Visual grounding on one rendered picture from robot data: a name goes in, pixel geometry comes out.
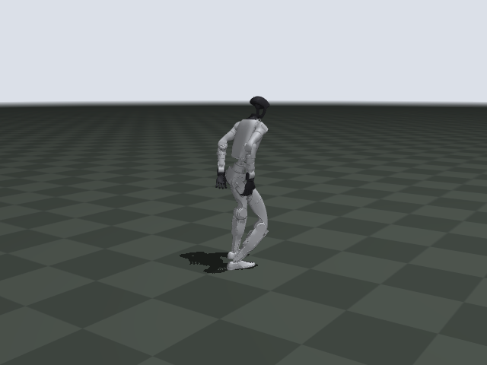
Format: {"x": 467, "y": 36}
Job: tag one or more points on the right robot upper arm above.
{"x": 260, "y": 130}

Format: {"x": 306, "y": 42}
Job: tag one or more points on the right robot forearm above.
{"x": 250, "y": 159}

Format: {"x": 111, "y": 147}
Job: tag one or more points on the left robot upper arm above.
{"x": 222, "y": 144}

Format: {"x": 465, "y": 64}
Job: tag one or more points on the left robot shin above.
{"x": 238, "y": 227}

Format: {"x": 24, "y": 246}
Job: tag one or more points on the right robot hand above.
{"x": 249, "y": 186}

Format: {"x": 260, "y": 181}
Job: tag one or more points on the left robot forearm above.
{"x": 221, "y": 158}

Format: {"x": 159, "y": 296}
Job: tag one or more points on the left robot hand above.
{"x": 221, "y": 180}

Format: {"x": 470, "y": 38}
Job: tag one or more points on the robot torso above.
{"x": 244, "y": 131}

